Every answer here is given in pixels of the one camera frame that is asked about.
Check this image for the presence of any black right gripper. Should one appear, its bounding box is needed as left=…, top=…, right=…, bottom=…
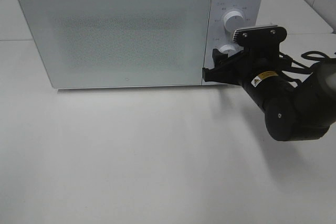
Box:
left=202, top=39, right=286, bottom=87

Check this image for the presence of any white microwave knob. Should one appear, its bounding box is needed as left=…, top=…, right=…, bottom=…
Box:
left=223, top=9, right=245, bottom=33
left=218, top=44, right=237, bottom=57

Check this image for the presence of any white microwave door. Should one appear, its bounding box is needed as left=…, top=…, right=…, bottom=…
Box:
left=18, top=0, right=210, bottom=89

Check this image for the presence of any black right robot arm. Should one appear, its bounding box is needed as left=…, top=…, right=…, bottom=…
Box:
left=202, top=43, right=335, bottom=142

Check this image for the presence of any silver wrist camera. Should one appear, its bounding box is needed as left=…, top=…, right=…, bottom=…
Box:
left=232, top=25, right=287, bottom=49

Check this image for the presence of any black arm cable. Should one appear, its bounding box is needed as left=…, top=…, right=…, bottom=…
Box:
left=278, top=50, right=336, bottom=88

